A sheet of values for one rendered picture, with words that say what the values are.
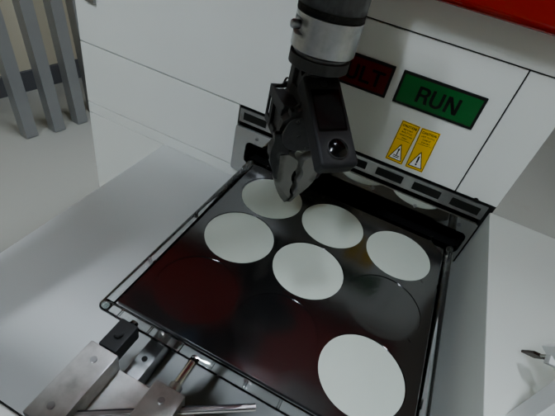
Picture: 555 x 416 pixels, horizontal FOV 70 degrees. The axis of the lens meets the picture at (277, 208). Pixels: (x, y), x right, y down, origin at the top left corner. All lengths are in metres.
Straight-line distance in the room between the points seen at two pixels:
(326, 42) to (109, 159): 0.70
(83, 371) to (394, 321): 0.36
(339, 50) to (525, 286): 0.38
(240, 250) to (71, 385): 0.25
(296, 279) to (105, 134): 0.62
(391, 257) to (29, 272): 0.52
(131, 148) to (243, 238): 0.46
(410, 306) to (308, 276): 0.14
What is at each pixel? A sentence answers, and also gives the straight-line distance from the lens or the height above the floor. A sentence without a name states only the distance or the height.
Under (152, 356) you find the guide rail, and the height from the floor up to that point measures 0.85.
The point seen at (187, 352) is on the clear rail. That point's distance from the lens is 0.45.
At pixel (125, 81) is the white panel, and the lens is 0.88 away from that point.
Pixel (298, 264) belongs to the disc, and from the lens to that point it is 0.55.
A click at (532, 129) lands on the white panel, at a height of 1.11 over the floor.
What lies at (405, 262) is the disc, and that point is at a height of 0.90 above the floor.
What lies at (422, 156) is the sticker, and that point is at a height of 1.01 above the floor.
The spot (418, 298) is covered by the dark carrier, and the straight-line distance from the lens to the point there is 0.58.
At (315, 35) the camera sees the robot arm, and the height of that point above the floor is 1.18.
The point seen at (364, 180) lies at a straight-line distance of 0.68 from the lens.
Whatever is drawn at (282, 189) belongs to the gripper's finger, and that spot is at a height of 0.97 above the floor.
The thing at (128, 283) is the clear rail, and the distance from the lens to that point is 0.51.
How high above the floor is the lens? 1.30
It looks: 40 degrees down
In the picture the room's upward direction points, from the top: 14 degrees clockwise
